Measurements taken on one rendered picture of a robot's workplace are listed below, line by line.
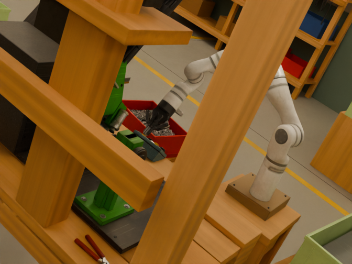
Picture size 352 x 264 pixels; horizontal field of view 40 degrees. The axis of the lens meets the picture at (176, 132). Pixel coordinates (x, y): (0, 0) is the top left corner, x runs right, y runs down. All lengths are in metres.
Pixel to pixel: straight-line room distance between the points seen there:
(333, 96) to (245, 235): 5.60
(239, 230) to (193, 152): 0.76
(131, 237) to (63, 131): 0.44
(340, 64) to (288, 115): 5.26
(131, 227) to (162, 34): 0.65
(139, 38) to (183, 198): 0.37
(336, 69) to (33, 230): 6.12
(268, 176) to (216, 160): 0.96
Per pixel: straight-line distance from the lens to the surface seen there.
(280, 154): 1.92
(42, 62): 1.56
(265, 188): 2.00
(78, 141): 1.20
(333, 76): 7.24
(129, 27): 1.09
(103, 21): 1.13
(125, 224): 1.55
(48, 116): 1.27
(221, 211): 1.82
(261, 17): 0.95
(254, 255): 1.98
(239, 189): 2.03
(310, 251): 1.86
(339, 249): 2.13
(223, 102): 0.99
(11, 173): 1.65
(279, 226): 2.03
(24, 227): 1.54
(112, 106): 1.75
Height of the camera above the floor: 1.83
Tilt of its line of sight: 25 degrees down
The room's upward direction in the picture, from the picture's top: 23 degrees clockwise
